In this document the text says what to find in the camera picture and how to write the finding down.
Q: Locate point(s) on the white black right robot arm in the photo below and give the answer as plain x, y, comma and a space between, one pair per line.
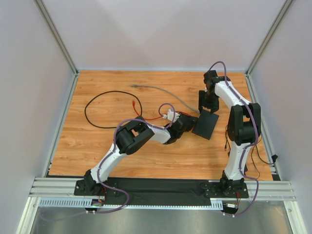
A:
243, 129

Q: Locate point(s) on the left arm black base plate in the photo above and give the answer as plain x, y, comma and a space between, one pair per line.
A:
81, 189

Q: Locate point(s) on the aluminium frame post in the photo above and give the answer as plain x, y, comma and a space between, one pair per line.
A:
270, 34
55, 33

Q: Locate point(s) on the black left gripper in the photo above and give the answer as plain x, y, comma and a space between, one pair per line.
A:
190, 121

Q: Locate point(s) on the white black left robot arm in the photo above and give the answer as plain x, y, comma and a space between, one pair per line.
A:
128, 138

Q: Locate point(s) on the slotted grey cable duct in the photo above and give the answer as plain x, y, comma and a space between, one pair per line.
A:
90, 203

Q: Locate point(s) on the left aluminium frame post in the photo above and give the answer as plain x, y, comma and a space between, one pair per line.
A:
55, 33

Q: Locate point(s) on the aluminium front frame rail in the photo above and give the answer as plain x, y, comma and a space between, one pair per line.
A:
64, 187

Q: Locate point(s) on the right aluminium frame post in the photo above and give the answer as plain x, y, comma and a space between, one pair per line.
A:
270, 34

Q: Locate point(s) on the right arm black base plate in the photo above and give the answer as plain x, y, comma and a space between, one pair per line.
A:
225, 189

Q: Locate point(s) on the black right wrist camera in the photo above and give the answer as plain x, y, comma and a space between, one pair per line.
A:
209, 75

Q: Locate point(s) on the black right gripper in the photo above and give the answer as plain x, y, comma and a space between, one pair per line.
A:
208, 103

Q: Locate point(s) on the black network switch box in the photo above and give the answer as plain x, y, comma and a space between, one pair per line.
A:
205, 124

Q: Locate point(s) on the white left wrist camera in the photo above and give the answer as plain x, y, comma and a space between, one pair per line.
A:
171, 115

